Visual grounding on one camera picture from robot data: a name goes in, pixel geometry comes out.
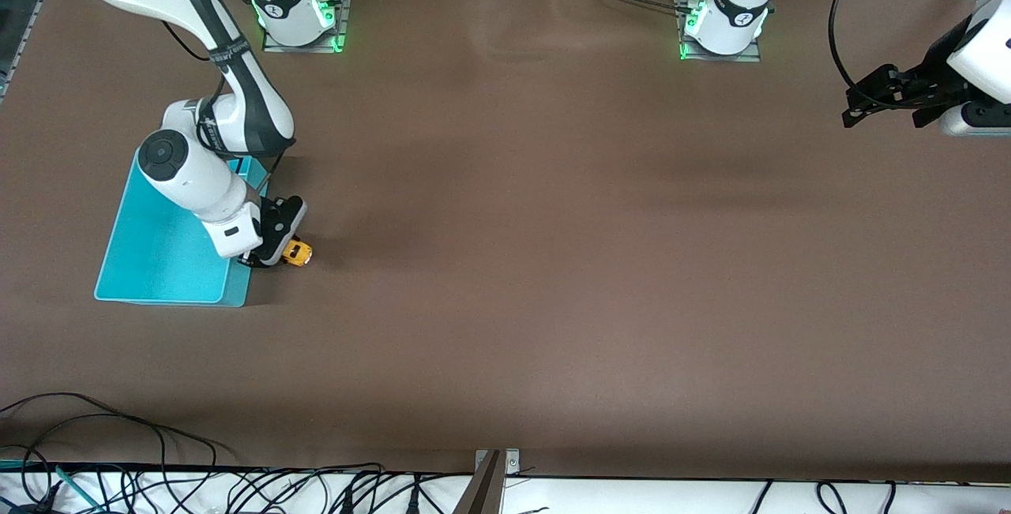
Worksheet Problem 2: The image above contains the turquoise plastic bin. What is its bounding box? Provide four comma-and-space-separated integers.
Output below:
94, 155, 270, 308

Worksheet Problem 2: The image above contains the teal tool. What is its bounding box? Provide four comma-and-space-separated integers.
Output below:
54, 464, 102, 510

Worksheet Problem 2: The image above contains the grey metal bar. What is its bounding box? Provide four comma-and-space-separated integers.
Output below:
452, 451, 504, 514

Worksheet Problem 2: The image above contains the white ledge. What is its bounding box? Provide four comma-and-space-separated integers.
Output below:
0, 467, 1011, 514

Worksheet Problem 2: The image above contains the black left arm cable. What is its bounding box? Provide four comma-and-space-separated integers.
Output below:
828, 0, 878, 110

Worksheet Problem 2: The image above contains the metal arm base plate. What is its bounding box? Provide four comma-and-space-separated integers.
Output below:
262, 0, 349, 54
678, 0, 763, 63

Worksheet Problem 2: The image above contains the black arched cable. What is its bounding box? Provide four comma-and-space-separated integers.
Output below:
20, 413, 168, 514

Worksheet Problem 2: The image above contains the long black loop cable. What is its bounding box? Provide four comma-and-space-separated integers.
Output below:
0, 392, 219, 471

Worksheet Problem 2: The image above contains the aluminium frame rail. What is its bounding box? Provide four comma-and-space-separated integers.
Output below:
0, 0, 68, 104

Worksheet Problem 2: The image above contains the small metal bracket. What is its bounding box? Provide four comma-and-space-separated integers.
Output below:
474, 448, 521, 477

